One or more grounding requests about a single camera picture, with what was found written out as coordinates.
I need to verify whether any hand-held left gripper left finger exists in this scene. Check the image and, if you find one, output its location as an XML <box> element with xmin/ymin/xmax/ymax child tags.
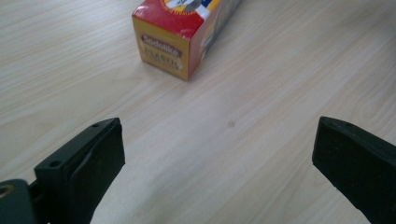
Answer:
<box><xmin>34</xmin><ymin>117</ymin><xmax>126</xmax><ymax>224</ymax></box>

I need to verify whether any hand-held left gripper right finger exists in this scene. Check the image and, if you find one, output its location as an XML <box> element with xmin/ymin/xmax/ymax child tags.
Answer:
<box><xmin>312</xmin><ymin>116</ymin><xmax>396</xmax><ymax>224</ymax></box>

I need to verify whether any red and yellow cardboard box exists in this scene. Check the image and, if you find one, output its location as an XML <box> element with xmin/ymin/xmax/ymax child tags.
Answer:
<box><xmin>131</xmin><ymin>0</ymin><xmax>244</xmax><ymax>82</ymax></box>

